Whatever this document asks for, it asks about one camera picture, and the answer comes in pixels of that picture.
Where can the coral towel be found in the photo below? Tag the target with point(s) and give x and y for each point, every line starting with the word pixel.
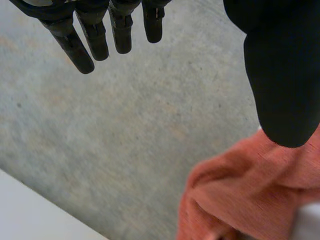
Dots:
pixel 247 190

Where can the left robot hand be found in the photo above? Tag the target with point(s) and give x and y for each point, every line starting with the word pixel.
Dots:
pixel 280 75

